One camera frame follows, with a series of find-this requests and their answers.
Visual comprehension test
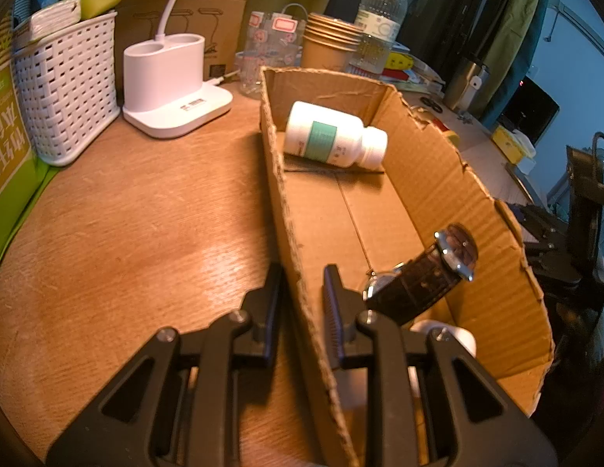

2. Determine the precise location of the white woven plastic basket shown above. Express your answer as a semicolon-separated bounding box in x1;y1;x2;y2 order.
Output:
11;10;120;167

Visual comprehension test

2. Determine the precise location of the white earbuds case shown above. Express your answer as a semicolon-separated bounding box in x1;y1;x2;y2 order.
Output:
408;320;478;358

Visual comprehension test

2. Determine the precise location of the wristwatch with dark strap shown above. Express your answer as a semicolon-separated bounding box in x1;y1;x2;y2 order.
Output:
363;223;479;327

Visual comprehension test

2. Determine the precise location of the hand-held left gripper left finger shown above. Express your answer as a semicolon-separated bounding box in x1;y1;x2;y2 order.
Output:
46;263;286;467

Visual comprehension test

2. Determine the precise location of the steel thermos flask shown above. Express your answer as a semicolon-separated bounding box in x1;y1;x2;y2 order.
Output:
443;56;490;112

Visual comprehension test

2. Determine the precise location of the narrow yellow curtain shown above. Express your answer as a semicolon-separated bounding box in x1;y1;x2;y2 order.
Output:
477;0;546;122

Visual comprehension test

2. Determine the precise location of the stack of brown paper cups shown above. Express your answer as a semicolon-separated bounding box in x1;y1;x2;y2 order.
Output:
301;12;363;73

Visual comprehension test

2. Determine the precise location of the black television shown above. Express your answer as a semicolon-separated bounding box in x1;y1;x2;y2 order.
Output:
497;75;560;147

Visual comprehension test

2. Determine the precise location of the green bag of paper cups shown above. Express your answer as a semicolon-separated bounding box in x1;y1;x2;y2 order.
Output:
0;14;54;278

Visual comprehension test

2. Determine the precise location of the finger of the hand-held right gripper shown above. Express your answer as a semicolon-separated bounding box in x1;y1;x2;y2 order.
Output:
523;242;582;285
513;203;572;240

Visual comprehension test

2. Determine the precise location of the clear water bottle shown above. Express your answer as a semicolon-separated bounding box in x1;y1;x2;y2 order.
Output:
348;0;409;74

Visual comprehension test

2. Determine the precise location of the brown cardboard box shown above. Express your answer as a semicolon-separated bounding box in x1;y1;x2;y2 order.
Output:
260;65;556;467

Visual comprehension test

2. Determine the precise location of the yellow tissue box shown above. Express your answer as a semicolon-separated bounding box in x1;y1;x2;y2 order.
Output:
492;124;536;163

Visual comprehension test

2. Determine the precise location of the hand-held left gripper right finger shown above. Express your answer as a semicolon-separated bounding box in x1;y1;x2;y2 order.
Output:
321;263;558;467

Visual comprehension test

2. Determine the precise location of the black smartphone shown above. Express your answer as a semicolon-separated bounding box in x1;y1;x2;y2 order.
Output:
506;163;546;205

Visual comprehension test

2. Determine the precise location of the red and yellow tin can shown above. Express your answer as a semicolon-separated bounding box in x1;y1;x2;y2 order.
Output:
411;106;462;149

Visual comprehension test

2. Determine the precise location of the brown cardboard lamp package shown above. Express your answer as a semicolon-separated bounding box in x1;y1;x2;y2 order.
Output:
112;0;264;76

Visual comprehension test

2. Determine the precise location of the white pill bottle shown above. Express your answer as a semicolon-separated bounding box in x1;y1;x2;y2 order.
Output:
283;101;389;169

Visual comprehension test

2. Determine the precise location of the white desk lamp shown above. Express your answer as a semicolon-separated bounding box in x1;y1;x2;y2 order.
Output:
123;0;234;139

